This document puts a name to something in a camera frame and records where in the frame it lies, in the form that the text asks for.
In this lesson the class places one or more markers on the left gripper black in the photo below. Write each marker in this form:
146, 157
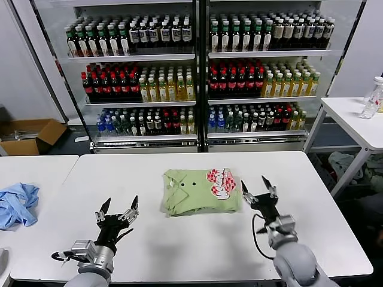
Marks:
112, 228

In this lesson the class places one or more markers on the dark green water bottle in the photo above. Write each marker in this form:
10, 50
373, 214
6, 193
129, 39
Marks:
237, 123
125, 126
229, 123
118, 127

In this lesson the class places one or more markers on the white side table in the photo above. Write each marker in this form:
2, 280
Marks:
344, 113

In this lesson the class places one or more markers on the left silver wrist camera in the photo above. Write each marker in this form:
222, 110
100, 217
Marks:
83, 250

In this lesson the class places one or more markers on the crumpled light blue shirt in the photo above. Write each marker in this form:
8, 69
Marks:
18, 206

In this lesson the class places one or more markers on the light green polo shirt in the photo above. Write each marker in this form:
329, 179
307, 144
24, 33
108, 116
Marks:
191, 200

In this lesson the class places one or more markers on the small white flat object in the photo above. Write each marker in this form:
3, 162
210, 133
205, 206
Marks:
81, 139

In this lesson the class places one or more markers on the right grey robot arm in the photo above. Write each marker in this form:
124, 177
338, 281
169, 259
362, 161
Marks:
296, 263

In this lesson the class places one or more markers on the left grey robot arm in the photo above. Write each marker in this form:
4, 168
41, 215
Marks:
89, 278

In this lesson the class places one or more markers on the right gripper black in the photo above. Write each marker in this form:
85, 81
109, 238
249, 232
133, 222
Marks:
266, 207

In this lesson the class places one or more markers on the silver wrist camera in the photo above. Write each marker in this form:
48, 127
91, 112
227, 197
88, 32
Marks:
285, 225
83, 250

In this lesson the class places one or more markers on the dark bottle grey label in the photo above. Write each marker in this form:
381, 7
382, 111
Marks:
134, 35
144, 34
320, 31
154, 34
176, 33
186, 32
165, 33
262, 121
300, 33
329, 31
270, 120
149, 125
310, 32
158, 124

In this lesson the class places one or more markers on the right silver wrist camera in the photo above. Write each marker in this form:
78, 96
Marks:
285, 225

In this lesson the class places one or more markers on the glass front beverage cooler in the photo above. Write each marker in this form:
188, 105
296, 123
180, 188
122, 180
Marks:
143, 149
257, 147

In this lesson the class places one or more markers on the yellow juice bottle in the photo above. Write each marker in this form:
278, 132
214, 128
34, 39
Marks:
287, 86
278, 87
171, 90
182, 126
294, 122
305, 85
314, 85
190, 125
153, 91
181, 90
162, 91
144, 92
302, 121
297, 86
268, 88
190, 89

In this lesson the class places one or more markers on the bundle of metal rods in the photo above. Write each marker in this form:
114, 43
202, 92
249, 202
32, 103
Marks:
18, 135

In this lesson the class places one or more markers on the blue drink bottle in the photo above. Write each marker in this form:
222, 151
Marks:
212, 123
109, 125
221, 122
100, 126

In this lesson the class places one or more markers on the grey white crumpled garment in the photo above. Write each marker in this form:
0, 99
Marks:
341, 161

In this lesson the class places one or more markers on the clear plastic bottle white cap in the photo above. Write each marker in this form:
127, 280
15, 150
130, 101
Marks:
371, 104

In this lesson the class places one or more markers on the dark bottle tan label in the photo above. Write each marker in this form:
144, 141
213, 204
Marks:
289, 33
279, 33

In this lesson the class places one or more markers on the red cap cola bottle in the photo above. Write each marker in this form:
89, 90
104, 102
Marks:
223, 86
261, 85
135, 87
175, 123
287, 118
96, 88
86, 89
115, 88
125, 88
252, 85
167, 123
233, 85
279, 119
105, 88
214, 86
243, 85

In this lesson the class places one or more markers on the open cardboard box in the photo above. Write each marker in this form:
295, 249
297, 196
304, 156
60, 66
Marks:
24, 148

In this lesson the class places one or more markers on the dull green crumpled garment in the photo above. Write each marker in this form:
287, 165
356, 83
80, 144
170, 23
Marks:
376, 176

